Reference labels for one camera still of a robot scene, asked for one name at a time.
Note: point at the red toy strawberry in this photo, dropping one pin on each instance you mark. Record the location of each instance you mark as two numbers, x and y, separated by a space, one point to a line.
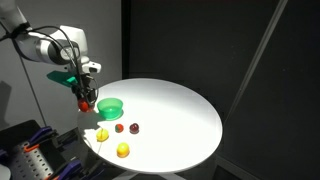
119 128

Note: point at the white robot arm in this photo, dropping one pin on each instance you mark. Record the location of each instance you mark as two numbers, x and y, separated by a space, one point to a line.
65 46

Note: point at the round white table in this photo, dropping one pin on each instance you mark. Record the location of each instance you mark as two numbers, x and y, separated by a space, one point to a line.
178 128

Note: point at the yellow toy lemon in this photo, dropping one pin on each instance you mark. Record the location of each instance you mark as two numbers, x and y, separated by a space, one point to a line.
102 135

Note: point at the perforated metal plate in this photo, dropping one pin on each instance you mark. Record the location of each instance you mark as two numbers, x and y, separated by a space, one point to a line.
28 165

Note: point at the green plastic bowl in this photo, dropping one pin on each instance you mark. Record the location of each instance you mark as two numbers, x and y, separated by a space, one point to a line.
110 108

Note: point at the purple orange clamp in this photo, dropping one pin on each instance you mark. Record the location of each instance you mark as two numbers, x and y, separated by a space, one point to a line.
42 135

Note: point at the orange-yellow toy fruit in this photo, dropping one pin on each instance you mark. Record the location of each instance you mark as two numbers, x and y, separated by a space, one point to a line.
123 150

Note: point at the purple black clamp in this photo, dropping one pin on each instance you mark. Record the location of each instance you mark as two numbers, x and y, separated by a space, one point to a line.
73 170

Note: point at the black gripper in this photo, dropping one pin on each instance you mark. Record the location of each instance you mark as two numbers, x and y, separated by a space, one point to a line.
81 85

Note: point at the dark purple toy plum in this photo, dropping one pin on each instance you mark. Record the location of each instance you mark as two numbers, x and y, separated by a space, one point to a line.
134 128

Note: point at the red toy apple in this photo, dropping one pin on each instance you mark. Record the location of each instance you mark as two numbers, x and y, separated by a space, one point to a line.
83 106

